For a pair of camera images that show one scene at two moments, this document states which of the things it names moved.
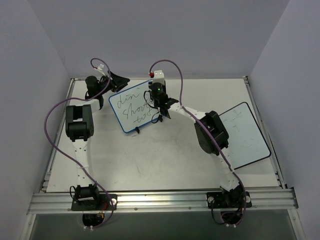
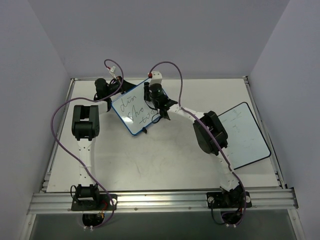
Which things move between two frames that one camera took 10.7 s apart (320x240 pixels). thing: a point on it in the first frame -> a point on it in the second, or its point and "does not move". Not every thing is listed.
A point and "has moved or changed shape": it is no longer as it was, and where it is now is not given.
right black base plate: [232, 199] does not move
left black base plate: [102, 202] does not move
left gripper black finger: [117, 82] -> [126, 86]
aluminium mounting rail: [275, 199] does not move
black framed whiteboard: [247, 143] does not move
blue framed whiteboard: [134, 107] has moved or changed shape
